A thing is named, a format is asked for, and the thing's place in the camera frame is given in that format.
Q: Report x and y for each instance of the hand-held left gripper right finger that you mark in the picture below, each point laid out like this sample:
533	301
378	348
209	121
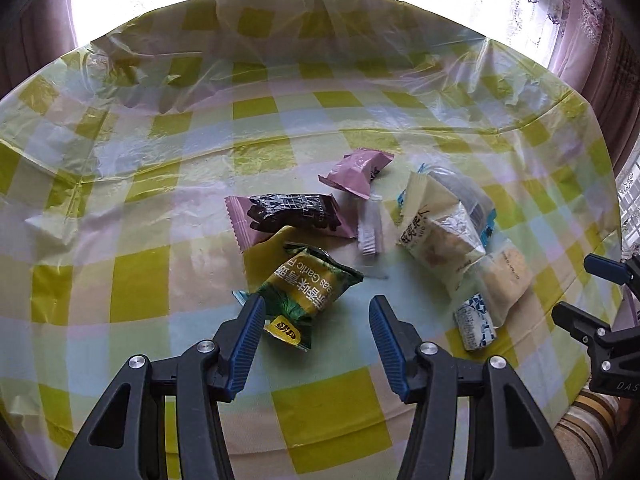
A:
387	345

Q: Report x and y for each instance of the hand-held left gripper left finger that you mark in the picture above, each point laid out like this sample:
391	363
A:
247	345

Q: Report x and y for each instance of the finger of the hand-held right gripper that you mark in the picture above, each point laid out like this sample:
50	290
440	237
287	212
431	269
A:
580	320
607	267

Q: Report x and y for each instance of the green pea snack packet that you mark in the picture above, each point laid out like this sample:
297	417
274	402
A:
305	295

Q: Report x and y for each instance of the clear round biscuit packet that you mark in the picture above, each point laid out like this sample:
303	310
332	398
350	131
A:
505	272

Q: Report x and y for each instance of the small blue patterned packet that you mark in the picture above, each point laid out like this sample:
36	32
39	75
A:
475	322

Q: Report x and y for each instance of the yellow-green snack packet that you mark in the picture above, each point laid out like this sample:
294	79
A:
272	250

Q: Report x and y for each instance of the clear wafer stick packet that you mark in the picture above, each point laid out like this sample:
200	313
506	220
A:
370	232

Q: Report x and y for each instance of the white cracker snack packet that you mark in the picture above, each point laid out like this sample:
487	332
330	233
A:
440	240

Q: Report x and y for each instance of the pink chocolate snack packet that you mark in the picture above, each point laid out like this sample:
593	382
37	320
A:
295	212

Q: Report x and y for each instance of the blue-white snack packet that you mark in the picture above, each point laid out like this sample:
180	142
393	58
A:
470	195

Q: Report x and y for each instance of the small pink snack packet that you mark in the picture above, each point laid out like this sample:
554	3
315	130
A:
355	170

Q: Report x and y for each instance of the striped towel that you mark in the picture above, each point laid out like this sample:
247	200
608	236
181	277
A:
585	425

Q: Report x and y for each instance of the green checked plastic tablecloth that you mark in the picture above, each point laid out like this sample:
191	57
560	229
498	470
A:
150	185

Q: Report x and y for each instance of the mauve embroidered curtain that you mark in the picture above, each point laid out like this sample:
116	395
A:
595	50
30	35

